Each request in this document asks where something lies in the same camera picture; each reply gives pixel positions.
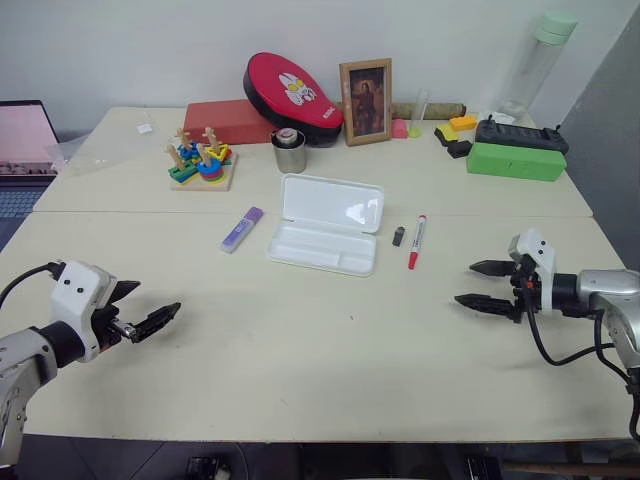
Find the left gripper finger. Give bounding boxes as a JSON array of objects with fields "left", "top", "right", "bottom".
[
  {"left": 130, "top": 301, "right": 183, "bottom": 345},
  {"left": 107, "top": 280, "right": 143, "bottom": 306}
]

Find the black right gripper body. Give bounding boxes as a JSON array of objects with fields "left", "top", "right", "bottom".
[{"left": 506, "top": 251, "right": 544, "bottom": 325}]

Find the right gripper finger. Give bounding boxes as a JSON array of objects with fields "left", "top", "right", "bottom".
[
  {"left": 453, "top": 293, "right": 517, "bottom": 322},
  {"left": 468, "top": 259, "right": 517, "bottom": 280}
]

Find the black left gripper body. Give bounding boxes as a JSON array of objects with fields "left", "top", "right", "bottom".
[{"left": 92, "top": 304, "right": 139, "bottom": 353}]

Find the black remote device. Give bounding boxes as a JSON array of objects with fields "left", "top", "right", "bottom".
[{"left": 474, "top": 115, "right": 571, "bottom": 157}]

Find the white open pencil case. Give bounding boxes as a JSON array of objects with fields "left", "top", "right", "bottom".
[{"left": 265, "top": 172, "right": 386, "bottom": 279}]

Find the red whiteboard marker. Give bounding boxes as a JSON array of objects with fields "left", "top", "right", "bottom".
[{"left": 406, "top": 213, "right": 428, "bottom": 272}]

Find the green rectangular block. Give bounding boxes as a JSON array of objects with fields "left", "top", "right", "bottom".
[{"left": 465, "top": 141, "right": 568, "bottom": 183}]

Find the purple highlighter pen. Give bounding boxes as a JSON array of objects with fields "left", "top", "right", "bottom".
[{"left": 219, "top": 205, "right": 265, "bottom": 255}]

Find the wooden shape stacking toy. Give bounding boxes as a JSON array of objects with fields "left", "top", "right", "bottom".
[{"left": 164, "top": 125, "right": 239, "bottom": 193}]

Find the clear plastic bag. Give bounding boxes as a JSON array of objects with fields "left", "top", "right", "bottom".
[{"left": 43, "top": 110, "right": 157, "bottom": 177}]

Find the white crumpled tissue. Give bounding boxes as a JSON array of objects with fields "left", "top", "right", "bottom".
[{"left": 481, "top": 110, "right": 522, "bottom": 127}]

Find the clear cylinder green base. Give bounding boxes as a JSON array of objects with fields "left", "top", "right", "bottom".
[{"left": 408, "top": 88, "right": 432, "bottom": 140}]

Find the brown rolled mat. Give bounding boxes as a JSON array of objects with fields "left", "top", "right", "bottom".
[{"left": 335, "top": 99, "right": 467, "bottom": 120}]

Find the open laptop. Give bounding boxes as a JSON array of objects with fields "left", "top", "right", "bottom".
[{"left": 0, "top": 99, "right": 62, "bottom": 252}]

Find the grey partition panel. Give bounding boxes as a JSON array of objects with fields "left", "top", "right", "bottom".
[{"left": 559, "top": 3, "right": 640, "bottom": 264}]

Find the red rectangular box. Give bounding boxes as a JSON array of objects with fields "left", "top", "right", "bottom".
[{"left": 182, "top": 98, "right": 282, "bottom": 147}]

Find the stainless steel cup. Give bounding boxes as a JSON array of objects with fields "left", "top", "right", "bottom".
[{"left": 270, "top": 128, "right": 308, "bottom": 175}]

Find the clear bottle green lid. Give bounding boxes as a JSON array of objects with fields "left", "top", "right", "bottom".
[{"left": 499, "top": 9, "right": 579, "bottom": 119}]

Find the red black oval pad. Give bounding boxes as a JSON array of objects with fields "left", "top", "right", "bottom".
[{"left": 242, "top": 51, "right": 346, "bottom": 148}]

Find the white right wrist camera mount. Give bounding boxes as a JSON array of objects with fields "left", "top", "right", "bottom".
[{"left": 508, "top": 227, "right": 558, "bottom": 317}]

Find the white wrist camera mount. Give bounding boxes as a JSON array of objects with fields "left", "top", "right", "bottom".
[
  {"left": 49, "top": 259, "right": 119, "bottom": 364},
  {"left": 508, "top": 227, "right": 558, "bottom": 317}
]

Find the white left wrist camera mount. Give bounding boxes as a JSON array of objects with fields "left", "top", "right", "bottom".
[{"left": 49, "top": 259, "right": 119, "bottom": 364}]

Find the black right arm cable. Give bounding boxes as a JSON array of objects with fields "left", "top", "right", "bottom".
[{"left": 519, "top": 277, "right": 640, "bottom": 389}]

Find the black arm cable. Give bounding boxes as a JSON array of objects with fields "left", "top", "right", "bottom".
[
  {"left": 0, "top": 262, "right": 65, "bottom": 307},
  {"left": 519, "top": 277, "right": 640, "bottom": 389}
]

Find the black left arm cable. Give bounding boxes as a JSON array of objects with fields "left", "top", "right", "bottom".
[{"left": 0, "top": 262, "right": 65, "bottom": 307}]

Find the wooden picture frame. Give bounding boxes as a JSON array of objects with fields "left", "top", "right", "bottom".
[{"left": 338, "top": 57, "right": 394, "bottom": 148}]

